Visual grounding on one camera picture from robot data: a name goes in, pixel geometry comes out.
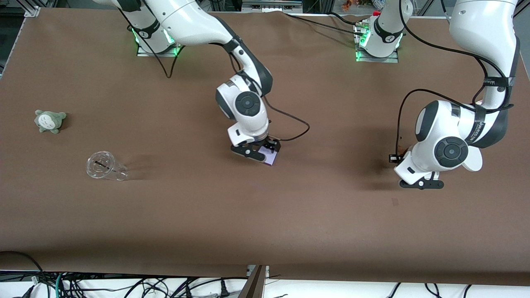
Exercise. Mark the lavender square box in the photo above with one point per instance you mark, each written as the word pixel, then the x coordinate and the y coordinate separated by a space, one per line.
pixel 270 158

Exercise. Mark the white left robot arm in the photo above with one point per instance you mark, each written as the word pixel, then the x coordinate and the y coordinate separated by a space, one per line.
pixel 480 25

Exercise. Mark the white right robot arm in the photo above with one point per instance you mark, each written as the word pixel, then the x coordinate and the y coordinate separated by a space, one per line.
pixel 186 20

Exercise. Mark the silver metal device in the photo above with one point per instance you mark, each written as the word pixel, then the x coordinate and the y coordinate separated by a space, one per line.
pixel 271 5

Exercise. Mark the brown table beam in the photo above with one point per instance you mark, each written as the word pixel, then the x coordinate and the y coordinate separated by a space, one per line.
pixel 253 285

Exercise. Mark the clear plastic cup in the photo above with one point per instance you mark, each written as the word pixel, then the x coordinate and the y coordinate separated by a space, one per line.
pixel 101 164

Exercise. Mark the black power plug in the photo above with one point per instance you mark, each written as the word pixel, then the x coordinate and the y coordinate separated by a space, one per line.
pixel 224 289

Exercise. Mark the small orange background object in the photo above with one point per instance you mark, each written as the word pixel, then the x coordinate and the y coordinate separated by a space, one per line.
pixel 347 5

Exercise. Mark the grey green plush toy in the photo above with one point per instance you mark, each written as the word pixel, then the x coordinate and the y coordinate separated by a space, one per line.
pixel 49 121

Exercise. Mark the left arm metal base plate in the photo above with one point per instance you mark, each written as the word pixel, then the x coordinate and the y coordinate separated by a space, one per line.
pixel 377 60

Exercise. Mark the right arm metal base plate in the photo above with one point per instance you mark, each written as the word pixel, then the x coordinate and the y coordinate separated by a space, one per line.
pixel 159 54

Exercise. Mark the white metal bracket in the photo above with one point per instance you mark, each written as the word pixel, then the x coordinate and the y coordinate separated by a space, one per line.
pixel 249 270

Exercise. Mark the aluminium frame corner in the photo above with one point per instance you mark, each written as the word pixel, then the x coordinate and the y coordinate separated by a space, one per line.
pixel 33 11

